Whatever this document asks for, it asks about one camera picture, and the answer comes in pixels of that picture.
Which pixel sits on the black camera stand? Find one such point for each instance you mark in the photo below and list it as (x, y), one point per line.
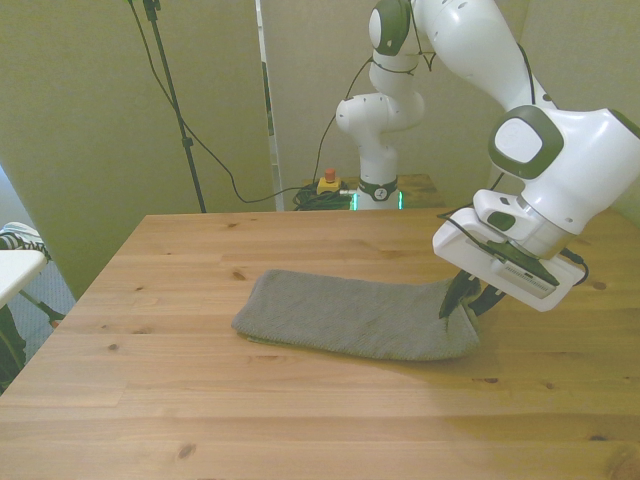
(187, 142)

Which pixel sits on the yellow emergency stop button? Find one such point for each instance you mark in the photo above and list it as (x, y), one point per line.
(329, 186)

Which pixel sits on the white vertical wall post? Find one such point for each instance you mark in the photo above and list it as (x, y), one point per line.
(272, 150)

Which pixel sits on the dark green fabric object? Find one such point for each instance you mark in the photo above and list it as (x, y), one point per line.
(10, 350)

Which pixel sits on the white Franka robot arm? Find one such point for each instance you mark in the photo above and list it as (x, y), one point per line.
(475, 40)

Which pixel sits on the grey folding table leg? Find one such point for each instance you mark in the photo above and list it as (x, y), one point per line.
(50, 315)

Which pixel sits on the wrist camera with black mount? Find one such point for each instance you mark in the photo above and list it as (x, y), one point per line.
(520, 260)

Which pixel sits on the grey towel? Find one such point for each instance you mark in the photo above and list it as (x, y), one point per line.
(350, 315)

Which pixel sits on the white side table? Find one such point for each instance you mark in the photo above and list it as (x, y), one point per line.
(15, 272)

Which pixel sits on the white sneaker with black laces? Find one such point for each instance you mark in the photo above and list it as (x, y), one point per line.
(20, 235)

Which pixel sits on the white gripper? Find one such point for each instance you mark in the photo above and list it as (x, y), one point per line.
(460, 240)

